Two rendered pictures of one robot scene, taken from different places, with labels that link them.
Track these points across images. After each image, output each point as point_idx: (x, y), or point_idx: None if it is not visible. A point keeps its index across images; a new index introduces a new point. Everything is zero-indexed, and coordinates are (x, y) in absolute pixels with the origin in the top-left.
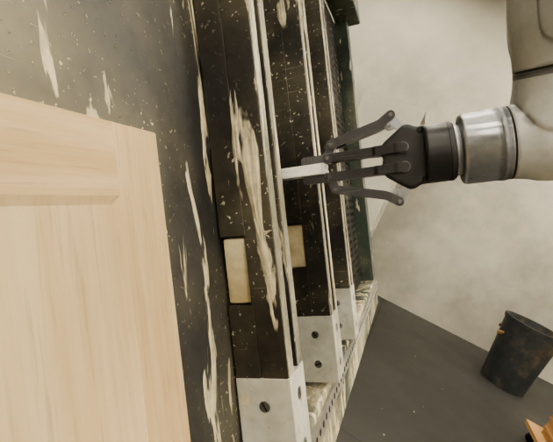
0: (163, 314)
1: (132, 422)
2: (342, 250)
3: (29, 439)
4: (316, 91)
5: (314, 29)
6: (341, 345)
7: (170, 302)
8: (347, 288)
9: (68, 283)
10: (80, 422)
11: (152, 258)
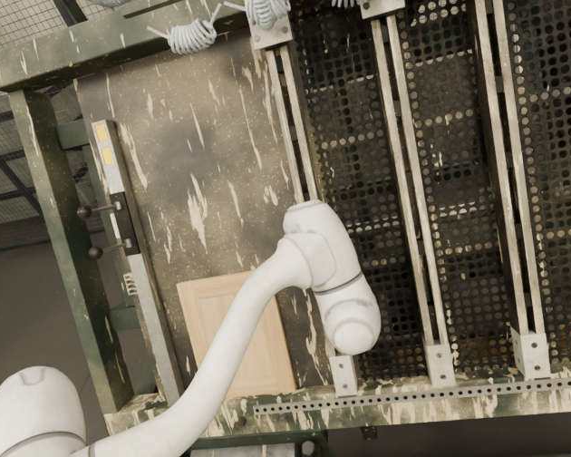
0: (273, 318)
1: (263, 340)
2: (515, 302)
3: None
4: (491, 158)
5: (485, 100)
6: (450, 368)
7: (276, 316)
8: (518, 335)
9: None
10: None
11: (267, 304)
